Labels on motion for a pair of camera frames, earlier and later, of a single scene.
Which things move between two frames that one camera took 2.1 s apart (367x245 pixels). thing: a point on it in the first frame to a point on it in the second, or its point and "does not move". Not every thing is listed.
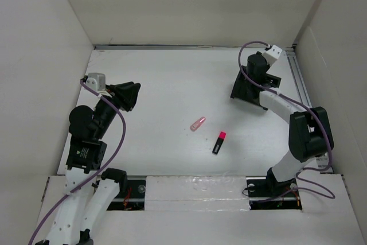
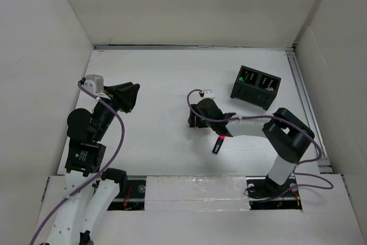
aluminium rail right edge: (324, 164) does not move
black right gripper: (266, 60) to (195, 109)
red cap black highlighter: (219, 141) does not move
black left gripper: (124, 94) does not move
